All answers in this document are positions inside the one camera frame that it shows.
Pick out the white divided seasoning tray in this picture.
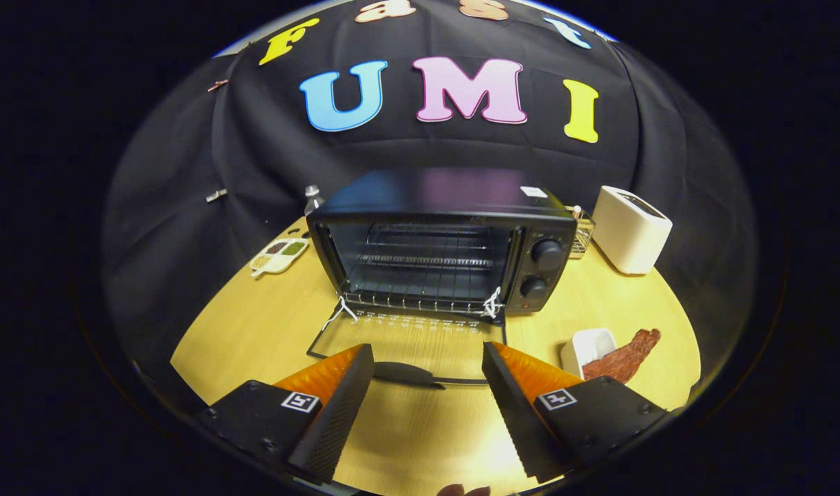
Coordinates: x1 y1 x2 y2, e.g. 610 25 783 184
249 238 311 278

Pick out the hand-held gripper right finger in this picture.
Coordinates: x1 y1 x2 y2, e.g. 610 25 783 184
482 341 669 484

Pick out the black backdrop cloth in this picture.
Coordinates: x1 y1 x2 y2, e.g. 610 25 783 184
103 0 759 393

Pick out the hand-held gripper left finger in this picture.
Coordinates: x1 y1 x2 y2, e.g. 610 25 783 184
198 343 376 484

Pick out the white slot toaster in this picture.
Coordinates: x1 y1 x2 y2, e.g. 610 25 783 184
591 185 673 276

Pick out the black toaster oven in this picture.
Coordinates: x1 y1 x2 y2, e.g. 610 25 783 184
305 167 578 391

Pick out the metal wire oven rack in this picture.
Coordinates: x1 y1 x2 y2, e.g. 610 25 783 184
341 223 512 319

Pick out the reddish brown meat slice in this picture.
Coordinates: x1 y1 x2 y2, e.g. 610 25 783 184
582 328 662 384

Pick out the white ribbed dish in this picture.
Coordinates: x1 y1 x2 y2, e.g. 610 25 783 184
560 329 619 380

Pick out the small wire basket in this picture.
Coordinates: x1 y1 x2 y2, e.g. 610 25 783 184
566 205 596 260

